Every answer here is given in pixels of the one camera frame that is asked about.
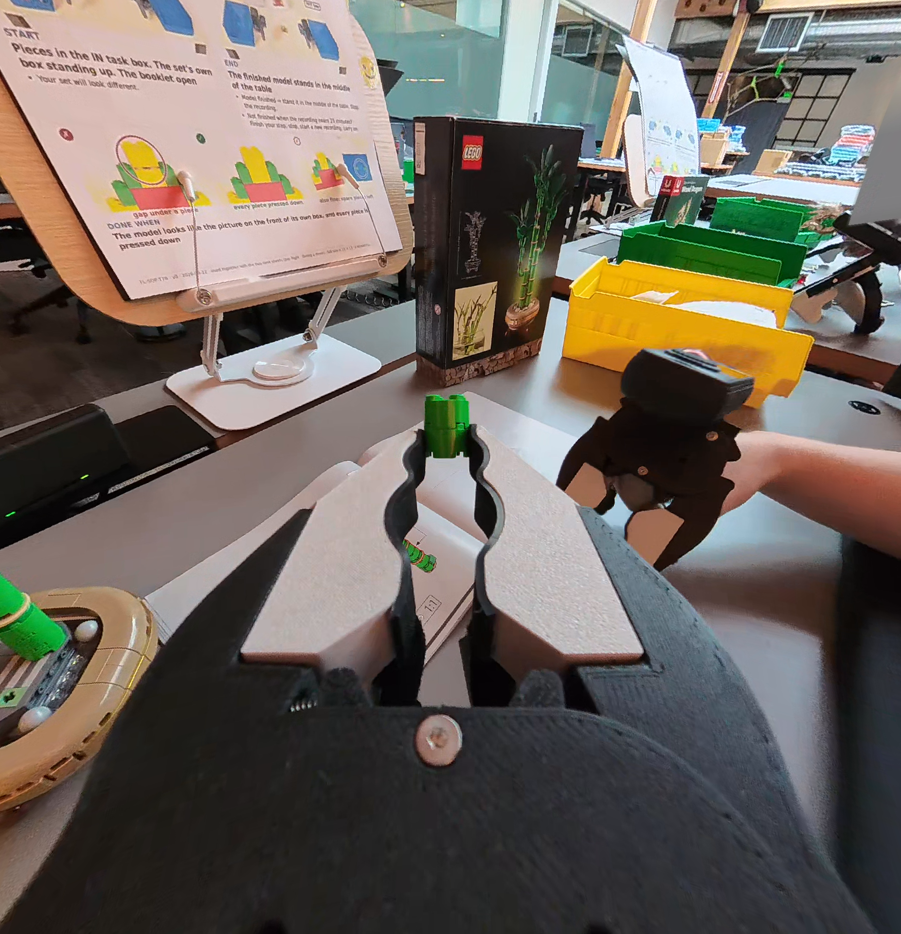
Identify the dark green set box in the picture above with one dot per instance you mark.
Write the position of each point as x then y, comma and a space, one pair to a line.
688, 201

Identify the person's right forearm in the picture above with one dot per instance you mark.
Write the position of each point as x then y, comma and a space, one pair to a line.
823, 489

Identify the wooden document stand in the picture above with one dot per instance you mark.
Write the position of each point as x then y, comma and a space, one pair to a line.
666, 124

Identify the instruction sheet on stand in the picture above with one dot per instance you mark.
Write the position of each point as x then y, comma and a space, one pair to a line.
56, 241

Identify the large green plastic bin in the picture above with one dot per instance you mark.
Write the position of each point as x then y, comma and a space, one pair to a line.
698, 255

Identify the green bamboo stalk model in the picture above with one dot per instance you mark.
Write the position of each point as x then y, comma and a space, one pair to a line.
20, 620

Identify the yellow plastic bin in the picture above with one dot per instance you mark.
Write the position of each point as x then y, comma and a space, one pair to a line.
640, 328

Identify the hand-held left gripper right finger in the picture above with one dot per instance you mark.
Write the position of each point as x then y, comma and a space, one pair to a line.
560, 569

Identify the tan oval model base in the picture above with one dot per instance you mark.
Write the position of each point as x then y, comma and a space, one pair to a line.
122, 642

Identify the white instruction booklet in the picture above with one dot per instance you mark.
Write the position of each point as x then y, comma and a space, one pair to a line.
450, 536

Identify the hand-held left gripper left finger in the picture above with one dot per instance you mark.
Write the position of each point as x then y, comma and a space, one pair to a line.
334, 554

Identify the idle hand-held gripper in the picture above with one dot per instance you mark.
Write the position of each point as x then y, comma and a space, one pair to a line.
859, 292

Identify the black flat device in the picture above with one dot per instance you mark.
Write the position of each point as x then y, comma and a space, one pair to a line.
166, 438

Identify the green round brick piece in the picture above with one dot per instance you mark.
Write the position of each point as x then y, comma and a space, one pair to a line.
447, 427

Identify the printed instruction sheet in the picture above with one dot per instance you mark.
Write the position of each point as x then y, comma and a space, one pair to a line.
202, 109

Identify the white plastic bag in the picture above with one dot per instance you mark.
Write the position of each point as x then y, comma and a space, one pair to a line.
735, 310

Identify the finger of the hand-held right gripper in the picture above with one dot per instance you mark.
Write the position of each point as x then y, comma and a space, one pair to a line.
593, 489
656, 533

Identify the grey desk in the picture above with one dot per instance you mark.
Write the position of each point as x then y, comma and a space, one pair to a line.
750, 620

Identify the black power unit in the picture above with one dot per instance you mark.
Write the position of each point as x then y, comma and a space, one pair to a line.
49, 467

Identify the black bamboo set box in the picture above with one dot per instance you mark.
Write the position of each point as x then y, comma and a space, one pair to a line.
487, 241

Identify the small green plastic bin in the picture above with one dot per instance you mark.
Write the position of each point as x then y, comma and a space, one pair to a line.
757, 215

